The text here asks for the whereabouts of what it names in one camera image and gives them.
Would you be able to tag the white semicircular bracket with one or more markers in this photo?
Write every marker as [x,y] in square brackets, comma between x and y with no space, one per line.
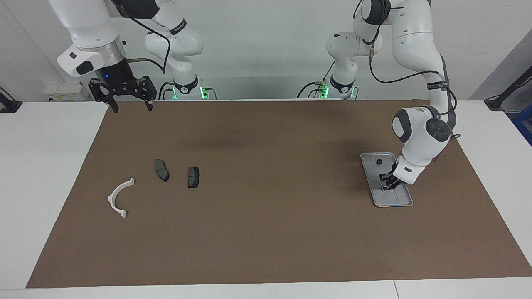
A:
[110,199]

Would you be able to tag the silver metal tray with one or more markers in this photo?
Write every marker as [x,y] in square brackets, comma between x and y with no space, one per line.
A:
[374,178]

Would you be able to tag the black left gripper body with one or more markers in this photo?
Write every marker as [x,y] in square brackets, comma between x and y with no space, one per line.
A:
[395,176]

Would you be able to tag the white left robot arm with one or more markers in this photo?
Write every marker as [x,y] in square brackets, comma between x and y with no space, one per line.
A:
[419,133]

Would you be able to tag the white socket box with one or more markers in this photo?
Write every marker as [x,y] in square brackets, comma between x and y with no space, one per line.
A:
[66,89]

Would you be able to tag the brown table mat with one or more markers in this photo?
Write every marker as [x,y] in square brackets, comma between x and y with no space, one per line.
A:
[266,241]

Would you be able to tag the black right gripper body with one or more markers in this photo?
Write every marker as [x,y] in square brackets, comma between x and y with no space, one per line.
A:
[116,81]

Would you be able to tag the long dark brake pad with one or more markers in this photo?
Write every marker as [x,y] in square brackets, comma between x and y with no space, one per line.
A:
[161,170]

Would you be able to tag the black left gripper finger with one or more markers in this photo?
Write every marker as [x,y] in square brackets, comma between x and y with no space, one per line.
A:
[384,179]
[390,186]

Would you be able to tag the black stand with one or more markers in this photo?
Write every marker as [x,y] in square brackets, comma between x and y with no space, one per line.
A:
[496,103]

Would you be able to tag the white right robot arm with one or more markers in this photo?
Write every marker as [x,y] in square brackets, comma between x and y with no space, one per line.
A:
[87,25]

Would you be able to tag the short dark brake pad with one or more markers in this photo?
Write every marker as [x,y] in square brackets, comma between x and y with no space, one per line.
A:
[193,177]

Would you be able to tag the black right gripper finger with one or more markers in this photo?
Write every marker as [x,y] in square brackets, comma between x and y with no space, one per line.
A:
[113,104]
[149,102]

